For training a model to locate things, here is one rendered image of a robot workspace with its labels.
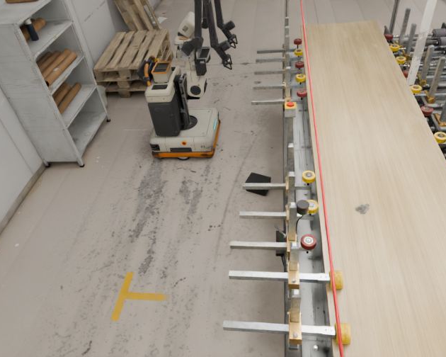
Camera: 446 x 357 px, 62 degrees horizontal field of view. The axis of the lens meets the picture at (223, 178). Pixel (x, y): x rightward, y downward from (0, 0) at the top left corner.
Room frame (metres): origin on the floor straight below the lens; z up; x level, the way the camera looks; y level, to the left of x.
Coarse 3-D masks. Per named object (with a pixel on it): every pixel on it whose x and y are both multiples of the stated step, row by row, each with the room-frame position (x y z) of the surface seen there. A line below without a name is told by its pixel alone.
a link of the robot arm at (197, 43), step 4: (196, 0) 3.04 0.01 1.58; (200, 0) 3.04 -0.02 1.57; (196, 4) 3.05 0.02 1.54; (200, 4) 3.04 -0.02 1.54; (196, 8) 3.05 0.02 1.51; (200, 8) 3.05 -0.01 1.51; (196, 12) 3.05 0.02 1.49; (200, 12) 3.05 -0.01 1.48; (196, 16) 3.05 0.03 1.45; (200, 16) 3.05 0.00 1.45; (196, 20) 3.05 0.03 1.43; (200, 20) 3.05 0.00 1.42; (196, 24) 3.06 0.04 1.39; (200, 24) 3.05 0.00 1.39; (196, 28) 3.06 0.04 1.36; (200, 28) 3.05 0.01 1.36; (196, 32) 3.06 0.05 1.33; (200, 32) 3.05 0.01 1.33; (196, 36) 3.05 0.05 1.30; (200, 36) 3.05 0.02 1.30; (196, 40) 3.03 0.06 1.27; (200, 40) 3.04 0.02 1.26; (196, 44) 3.03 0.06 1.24; (200, 44) 3.03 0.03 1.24; (196, 48) 3.04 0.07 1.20
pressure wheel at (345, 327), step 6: (342, 324) 0.67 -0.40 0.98; (348, 324) 0.67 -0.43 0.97; (336, 330) 0.65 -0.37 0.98; (342, 330) 0.64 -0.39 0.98; (348, 330) 0.64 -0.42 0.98; (336, 336) 0.63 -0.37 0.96; (342, 336) 0.62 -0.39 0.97; (348, 336) 0.62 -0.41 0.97; (336, 342) 0.62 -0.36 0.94; (348, 342) 0.61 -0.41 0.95
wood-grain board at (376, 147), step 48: (336, 48) 3.30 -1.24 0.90; (384, 48) 3.17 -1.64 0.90; (336, 96) 2.48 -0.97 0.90; (384, 96) 2.39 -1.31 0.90; (336, 144) 1.90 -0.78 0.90; (384, 144) 1.83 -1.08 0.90; (432, 144) 1.76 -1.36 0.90; (336, 192) 1.47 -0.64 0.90; (384, 192) 1.42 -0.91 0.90; (432, 192) 1.37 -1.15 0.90; (336, 240) 1.14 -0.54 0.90; (384, 240) 1.10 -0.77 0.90; (432, 240) 1.06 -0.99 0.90; (384, 288) 0.84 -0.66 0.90; (432, 288) 0.81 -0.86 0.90; (384, 336) 0.63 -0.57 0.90; (432, 336) 0.60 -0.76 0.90
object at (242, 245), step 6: (234, 246) 1.23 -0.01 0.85; (240, 246) 1.22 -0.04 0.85; (246, 246) 1.21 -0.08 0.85; (252, 246) 1.21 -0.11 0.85; (258, 246) 1.20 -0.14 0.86; (264, 246) 1.19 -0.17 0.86; (270, 246) 1.19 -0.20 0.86; (276, 246) 1.18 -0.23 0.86; (282, 246) 1.17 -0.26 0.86; (300, 246) 1.16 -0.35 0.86
